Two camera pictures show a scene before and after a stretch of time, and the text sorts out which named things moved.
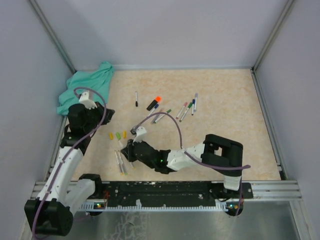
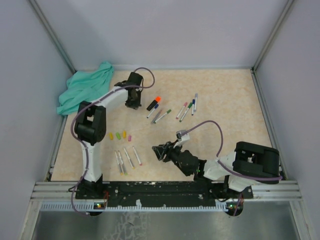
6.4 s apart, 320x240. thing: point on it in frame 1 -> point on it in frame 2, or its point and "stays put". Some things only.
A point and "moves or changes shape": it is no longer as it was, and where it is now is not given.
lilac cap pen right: [195, 104] stays put
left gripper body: [95, 115] -> [135, 102]
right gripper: [129, 150] -> [160, 151]
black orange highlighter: [152, 105] stays put
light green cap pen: [121, 159] stays put
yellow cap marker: [118, 163] stays put
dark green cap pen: [168, 111] stays put
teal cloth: [96, 81] stays put
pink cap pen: [121, 145] moves or changes shape
